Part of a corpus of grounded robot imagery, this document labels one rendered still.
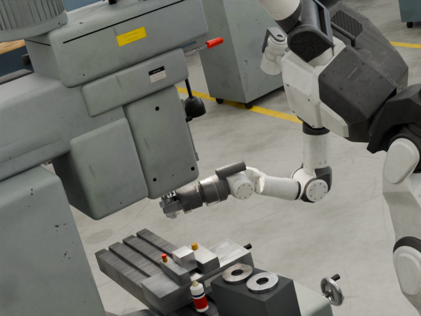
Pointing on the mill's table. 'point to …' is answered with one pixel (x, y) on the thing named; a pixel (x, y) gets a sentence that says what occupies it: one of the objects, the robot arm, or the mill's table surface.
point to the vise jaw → (205, 259)
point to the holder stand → (254, 293)
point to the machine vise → (173, 269)
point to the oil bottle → (198, 296)
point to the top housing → (114, 37)
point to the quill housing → (162, 141)
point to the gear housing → (135, 81)
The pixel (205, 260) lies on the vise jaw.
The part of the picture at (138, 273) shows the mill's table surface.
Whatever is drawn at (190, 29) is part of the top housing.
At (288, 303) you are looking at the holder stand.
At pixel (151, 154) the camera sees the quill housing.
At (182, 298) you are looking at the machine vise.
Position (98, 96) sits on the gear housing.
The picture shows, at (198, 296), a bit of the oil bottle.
